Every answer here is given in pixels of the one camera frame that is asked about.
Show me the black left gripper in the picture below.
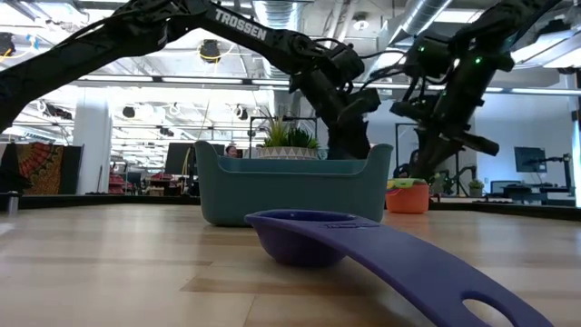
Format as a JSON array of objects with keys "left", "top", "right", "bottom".
[{"left": 290, "top": 63, "right": 372, "bottom": 160}]

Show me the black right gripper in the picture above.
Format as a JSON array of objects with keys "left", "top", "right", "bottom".
[{"left": 411, "top": 67, "right": 500, "bottom": 179}]

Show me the red measuring cup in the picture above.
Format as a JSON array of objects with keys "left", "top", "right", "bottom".
[{"left": 385, "top": 183, "right": 430, "bottom": 214}]

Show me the dark blue measuring cup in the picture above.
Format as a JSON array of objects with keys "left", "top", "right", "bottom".
[{"left": 243, "top": 208, "right": 555, "bottom": 327}]

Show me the teal plastic basket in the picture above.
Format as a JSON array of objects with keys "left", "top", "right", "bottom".
[{"left": 193, "top": 140, "right": 394, "bottom": 228}]

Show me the potted plant white patterned pot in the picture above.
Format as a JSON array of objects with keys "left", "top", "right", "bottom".
[{"left": 257, "top": 108, "right": 320, "bottom": 161}]

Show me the dark desk monitor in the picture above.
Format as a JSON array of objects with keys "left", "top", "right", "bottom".
[{"left": 164, "top": 143, "right": 197, "bottom": 176}]

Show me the white pillar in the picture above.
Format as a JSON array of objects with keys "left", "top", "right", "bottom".
[{"left": 72, "top": 85, "right": 113, "bottom": 195}]

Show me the orange patterned tapestry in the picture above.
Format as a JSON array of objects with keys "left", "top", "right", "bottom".
[{"left": 15, "top": 143, "right": 65, "bottom": 195}]

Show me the black rack frame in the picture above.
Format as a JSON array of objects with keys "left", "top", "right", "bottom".
[{"left": 395, "top": 122, "right": 421, "bottom": 169}]

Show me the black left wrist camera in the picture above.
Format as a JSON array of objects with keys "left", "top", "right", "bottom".
[{"left": 338, "top": 87, "right": 382, "bottom": 126}]

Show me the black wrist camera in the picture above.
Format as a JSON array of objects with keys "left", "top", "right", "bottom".
[
  {"left": 338, "top": 87, "right": 382, "bottom": 126},
  {"left": 389, "top": 99, "right": 428, "bottom": 123}
]

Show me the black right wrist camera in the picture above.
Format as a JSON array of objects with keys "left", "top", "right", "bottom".
[{"left": 389, "top": 99, "right": 428, "bottom": 123}]

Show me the silver ventilation duct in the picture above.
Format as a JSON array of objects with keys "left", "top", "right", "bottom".
[{"left": 251, "top": 0, "right": 304, "bottom": 78}]

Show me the black ceiling camera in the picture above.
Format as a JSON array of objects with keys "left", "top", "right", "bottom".
[{"left": 199, "top": 39, "right": 222, "bottom": 63}]

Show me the black metal table frame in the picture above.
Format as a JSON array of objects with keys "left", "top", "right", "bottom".
[{"left": 0, "top": 193, "right": 581, "bottom": 223}]

